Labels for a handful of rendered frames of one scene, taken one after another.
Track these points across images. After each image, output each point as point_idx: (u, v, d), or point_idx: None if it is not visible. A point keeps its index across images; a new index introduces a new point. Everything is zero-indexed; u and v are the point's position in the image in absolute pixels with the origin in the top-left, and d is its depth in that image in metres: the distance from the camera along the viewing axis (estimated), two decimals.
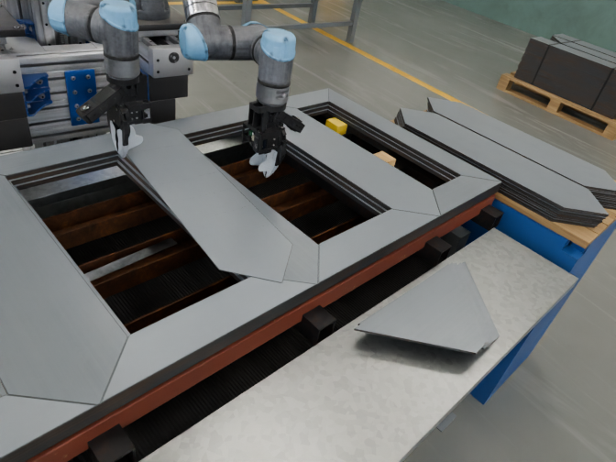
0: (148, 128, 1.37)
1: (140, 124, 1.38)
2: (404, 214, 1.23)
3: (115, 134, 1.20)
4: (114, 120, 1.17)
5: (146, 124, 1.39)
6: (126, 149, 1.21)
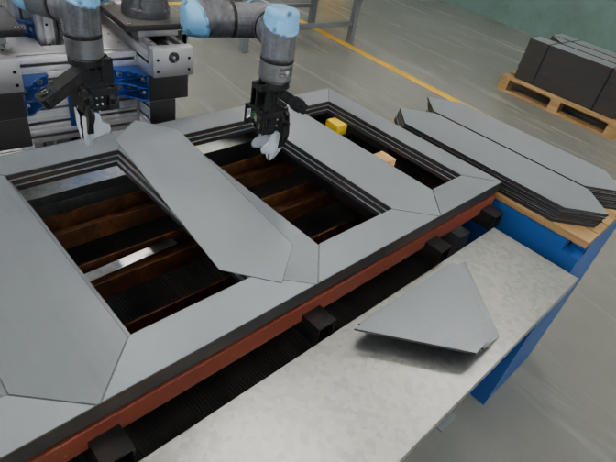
0: (148, 128, 1.37)
1: (140, 124, 1.38)
2: (404, 214, 1.23)
3: (80, 121, 1.12)
4: (77, 106, 1.09)
5: (146, 124, 1.39)
6: (92, 138, 1.13)
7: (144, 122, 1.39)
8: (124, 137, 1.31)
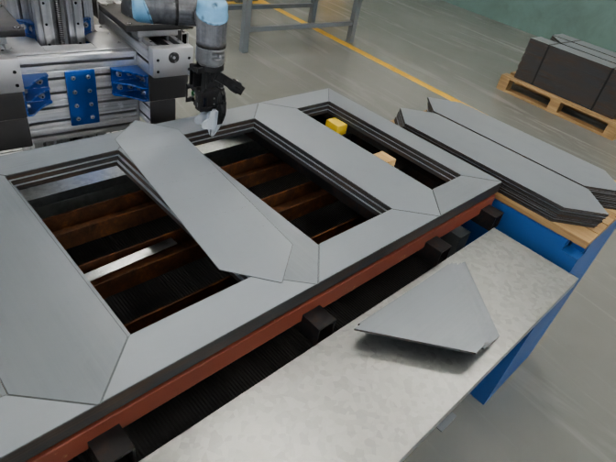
0: (148, 128, 1.37)
1: (140, 124, 1.38)
2: (404, 214, 1.23)
3: None
4: None
5: (146, 124, 1.39)
6: None
7: (144, 122, 1.39)
8: (124, 137, 1.31)
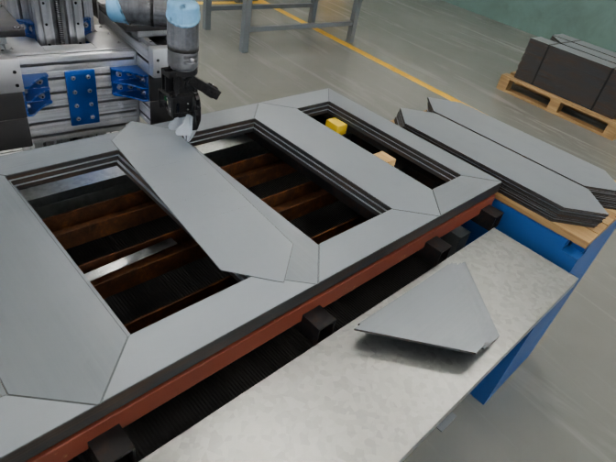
0: (145, 129, 1.36)
1: (137, 125, 1.37)
2: (404, 214, 1.23)
3: None
4: None
5: (142, 125, 1.38)
6: None
7: (140, 123, 1.39)
8: (120, 138, 1.30)
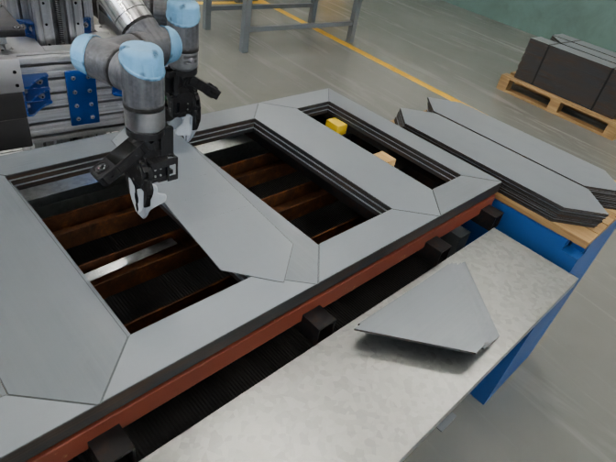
0: None
1: None
2: (404, 214, 1.23)
3: (134, 192, 1.02)
4: (134, 179, 0.99)
5: None
6: (147, 211, 1.03)
7: None
8: (120, 138, 1.30)
